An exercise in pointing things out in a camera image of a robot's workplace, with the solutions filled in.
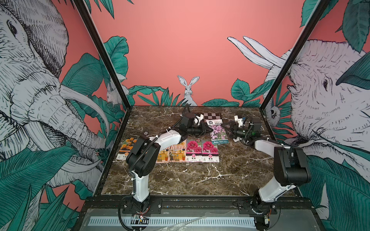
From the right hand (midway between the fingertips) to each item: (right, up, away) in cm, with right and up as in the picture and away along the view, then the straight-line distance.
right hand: (221, 126), depth 87 cm
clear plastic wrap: (-23, -48, -18) cm, 57 cm away
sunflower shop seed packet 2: (-27, -18, +8) cm, 34 cm away
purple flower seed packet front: (-2, -5, -1) cm, 6 cm away
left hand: (-5, -1, -3) cm, 6 cm away
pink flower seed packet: (-17, -17, +9) cm, 25 cm away
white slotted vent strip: (-28, -47, -16) cm, 57 cm away
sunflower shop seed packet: (-37, -20, +6) cm, 42 cm away
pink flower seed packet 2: (-6, -18, +9) cm, 21 cm away
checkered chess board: (-2, +7, +25) cm, 26 cm away
